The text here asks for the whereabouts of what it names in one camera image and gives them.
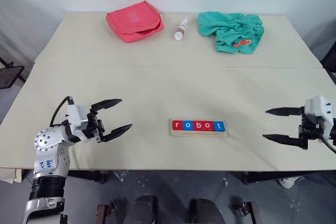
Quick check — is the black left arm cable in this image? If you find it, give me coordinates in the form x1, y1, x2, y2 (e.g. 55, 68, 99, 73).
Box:
50, 95, 75, 127

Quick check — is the wooden letter tray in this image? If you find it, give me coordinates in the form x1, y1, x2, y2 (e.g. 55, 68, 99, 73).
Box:
169, 118, 229, 138

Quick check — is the orange cord loop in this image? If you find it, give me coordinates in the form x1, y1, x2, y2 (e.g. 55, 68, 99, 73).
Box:
233, 39, 252, 47

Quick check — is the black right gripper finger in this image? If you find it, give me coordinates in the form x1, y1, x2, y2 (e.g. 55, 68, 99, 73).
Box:
265, 106, 305, 116
262, 134, 302, 147

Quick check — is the crumpled green cloth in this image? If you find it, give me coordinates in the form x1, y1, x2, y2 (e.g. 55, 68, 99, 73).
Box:
197, 11, 265, 55

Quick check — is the rusty brown bracket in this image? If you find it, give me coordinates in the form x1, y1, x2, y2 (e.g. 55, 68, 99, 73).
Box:
230, 200, 260, 224
96, 200, 119, 224

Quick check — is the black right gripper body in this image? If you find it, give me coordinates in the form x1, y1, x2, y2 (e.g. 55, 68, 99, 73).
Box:
298, 113, 326, 150

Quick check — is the clear plastic bag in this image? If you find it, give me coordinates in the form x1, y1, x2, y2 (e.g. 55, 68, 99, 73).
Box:
112, 170, 129, 182

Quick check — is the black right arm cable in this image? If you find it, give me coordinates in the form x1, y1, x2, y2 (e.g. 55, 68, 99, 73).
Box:
319, 134, 336, 154

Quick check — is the small white bottle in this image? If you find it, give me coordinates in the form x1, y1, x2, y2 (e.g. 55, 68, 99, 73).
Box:
173, 18, 190, 41

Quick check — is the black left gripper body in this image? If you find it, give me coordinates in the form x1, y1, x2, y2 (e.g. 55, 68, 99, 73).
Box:
85, 108, 106, 143

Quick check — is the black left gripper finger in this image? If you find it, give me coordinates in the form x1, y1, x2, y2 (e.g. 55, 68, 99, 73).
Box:
90, 99, 123, 113
102, 123, 133, 143

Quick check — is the black table frame bar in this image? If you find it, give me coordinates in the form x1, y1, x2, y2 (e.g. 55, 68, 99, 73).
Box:
67, 170, 108, 184

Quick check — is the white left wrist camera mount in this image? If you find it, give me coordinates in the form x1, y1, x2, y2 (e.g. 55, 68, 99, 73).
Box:
65, 104, 89, 143

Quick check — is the white sneaker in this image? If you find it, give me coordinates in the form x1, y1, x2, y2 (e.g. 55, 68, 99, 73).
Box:
278, 177, 305, 189

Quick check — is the pink fabric pouch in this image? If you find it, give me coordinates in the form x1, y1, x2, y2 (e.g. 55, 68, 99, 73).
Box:
106, 1, 165, 43

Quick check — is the black metal stand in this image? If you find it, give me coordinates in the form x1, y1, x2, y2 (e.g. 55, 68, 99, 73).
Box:
0, 56, 26, 90

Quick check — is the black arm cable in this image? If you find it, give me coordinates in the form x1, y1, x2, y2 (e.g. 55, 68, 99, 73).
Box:
50, 95, 75, 127
319, 134, 336, 154

